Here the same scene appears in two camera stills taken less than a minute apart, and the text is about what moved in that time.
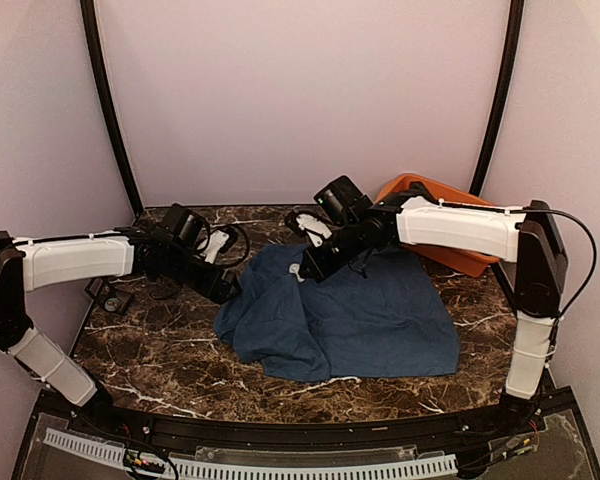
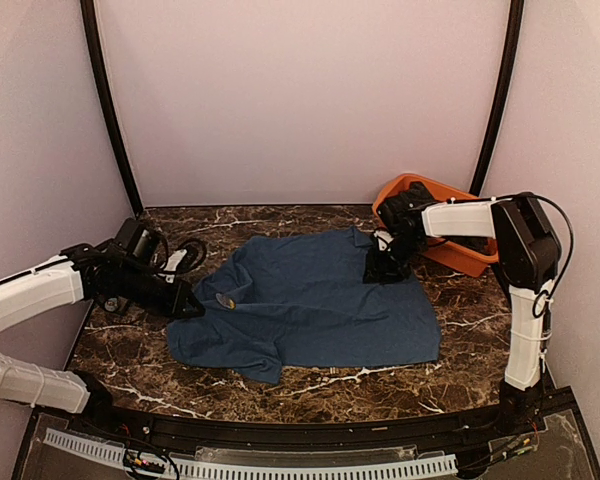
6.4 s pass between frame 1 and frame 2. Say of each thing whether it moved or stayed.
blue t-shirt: moved
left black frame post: stayed
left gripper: moved
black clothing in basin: stayed
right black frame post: stayed
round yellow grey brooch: moved
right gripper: moved
